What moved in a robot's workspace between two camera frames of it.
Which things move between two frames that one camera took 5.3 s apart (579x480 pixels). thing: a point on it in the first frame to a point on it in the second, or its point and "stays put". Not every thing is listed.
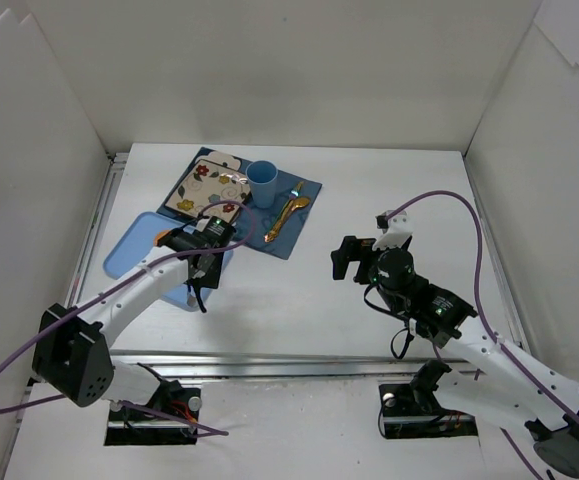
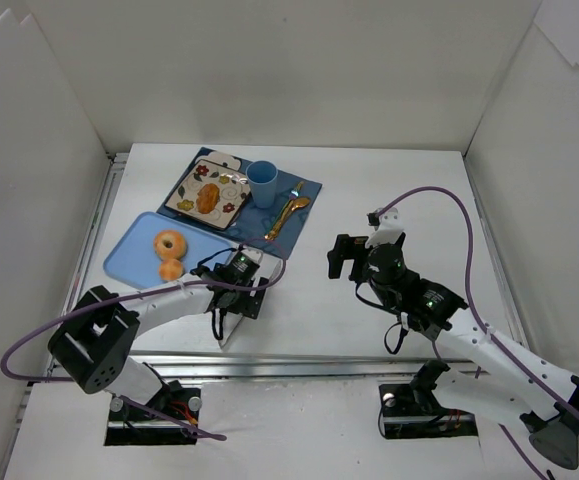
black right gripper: [361, 258] stays put
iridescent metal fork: [294, 194] stays put
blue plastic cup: [261, 175] stays put
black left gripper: [208, 273] to [253, 304]
